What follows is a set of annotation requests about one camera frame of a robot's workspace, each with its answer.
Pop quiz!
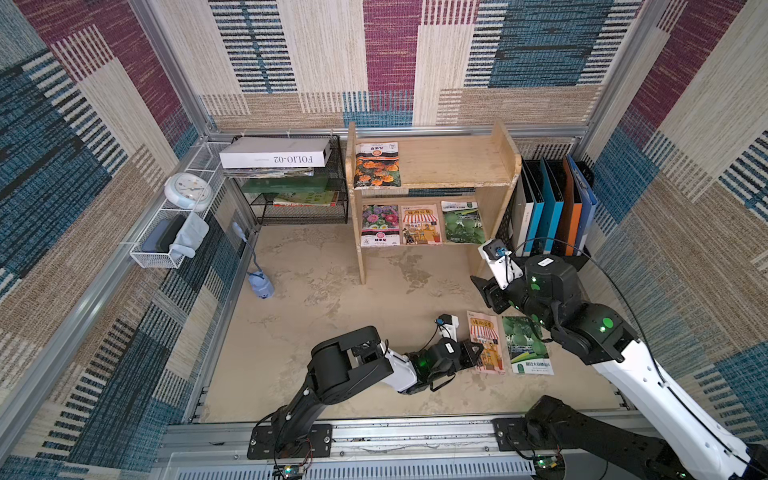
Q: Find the pink flower shop seed bag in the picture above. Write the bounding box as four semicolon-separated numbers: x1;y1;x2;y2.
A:
467;311;505;374

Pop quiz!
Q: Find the green melon seed bag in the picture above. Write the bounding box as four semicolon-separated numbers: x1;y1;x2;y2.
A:
502;316;554;376
441;201;486;245

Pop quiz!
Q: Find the orange marigold seed bag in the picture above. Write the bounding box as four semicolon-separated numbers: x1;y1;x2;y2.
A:
353;142;401;188

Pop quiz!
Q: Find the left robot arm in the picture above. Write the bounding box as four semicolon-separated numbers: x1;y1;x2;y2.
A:
270;320;484;453

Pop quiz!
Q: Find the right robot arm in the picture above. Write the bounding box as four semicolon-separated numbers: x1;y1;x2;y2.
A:
472;241;767;479

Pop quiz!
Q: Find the lower pink shop seed bag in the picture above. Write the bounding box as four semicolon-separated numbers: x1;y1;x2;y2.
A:
400;205;442;246

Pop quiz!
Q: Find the wooden two-tier shelf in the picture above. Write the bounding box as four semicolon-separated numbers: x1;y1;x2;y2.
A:
345;121;522;284

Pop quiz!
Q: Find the purple flower seed bag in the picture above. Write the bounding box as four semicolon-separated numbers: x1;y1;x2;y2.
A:
361;205;400;248

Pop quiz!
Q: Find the teal binder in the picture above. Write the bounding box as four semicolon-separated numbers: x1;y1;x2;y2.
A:
523;160;544;256
537;159;564;254

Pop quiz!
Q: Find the white binder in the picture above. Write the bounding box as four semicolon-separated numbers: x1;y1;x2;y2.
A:
511;169;535;257

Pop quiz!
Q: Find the orange binder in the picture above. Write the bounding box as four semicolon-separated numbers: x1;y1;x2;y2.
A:
558;155;583;256

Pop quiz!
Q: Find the black file holder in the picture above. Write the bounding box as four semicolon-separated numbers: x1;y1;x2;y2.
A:
496;154;599;270

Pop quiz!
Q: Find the blue binder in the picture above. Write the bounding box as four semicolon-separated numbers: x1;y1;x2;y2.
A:
568;156;599;250

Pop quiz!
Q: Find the green book on rack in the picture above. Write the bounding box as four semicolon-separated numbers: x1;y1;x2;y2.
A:
241;176;330;195

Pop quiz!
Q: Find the white folio box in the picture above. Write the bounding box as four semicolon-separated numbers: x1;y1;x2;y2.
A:
219;137;331;169

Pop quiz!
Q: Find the light blue cloth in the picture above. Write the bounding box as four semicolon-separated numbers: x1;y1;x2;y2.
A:
169;212;209;262

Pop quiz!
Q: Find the white round clock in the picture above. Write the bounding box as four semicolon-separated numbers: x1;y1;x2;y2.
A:
164;172;213;212

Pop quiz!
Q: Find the dark pouch in basket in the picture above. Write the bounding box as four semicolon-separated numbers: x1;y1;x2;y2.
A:
140;215;186;253

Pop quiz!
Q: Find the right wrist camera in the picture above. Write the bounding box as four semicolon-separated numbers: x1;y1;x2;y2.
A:
478;239;524;290

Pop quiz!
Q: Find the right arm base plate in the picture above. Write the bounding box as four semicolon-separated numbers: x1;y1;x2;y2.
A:
491;417;578;453

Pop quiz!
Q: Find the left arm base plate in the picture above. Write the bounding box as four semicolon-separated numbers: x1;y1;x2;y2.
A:
246;423;333;460

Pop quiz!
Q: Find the black wire rack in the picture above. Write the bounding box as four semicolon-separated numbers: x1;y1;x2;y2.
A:
220;134;349;225

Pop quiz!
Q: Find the white wire basket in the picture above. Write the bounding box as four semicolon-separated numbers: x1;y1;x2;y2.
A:
129;142;225;269

